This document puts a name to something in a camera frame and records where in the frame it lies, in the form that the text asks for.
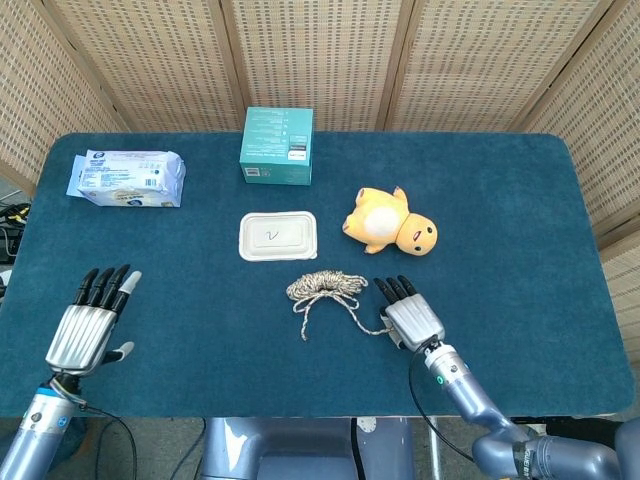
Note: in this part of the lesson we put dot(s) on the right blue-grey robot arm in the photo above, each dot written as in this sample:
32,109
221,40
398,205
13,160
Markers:
500,425

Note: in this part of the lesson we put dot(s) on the teal cardboard box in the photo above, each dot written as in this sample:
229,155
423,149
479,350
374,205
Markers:
277,150

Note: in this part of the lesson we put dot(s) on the yellow plush duck toy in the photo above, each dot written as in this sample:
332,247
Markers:
385,222

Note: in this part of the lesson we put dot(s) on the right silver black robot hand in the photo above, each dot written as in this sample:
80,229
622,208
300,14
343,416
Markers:
415,320

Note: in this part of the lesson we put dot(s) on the dark teal felt table cover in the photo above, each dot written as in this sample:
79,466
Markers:
175,325

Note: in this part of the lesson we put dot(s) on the woven folding screen panel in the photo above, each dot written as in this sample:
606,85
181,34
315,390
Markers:
475,65
320,50
150,60
605,165
40,100

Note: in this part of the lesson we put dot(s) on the blue-grey robot torso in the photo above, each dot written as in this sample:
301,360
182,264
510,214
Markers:
300,450

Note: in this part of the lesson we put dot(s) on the white blue tissue pack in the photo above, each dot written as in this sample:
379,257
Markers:
125,175

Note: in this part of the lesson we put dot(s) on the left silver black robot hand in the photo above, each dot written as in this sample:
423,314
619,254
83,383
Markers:
82,330

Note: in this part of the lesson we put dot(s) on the grey metal table leg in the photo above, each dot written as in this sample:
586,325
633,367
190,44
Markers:
436,450

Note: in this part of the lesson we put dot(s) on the beige pulp tray lid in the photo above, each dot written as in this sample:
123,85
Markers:
277,236

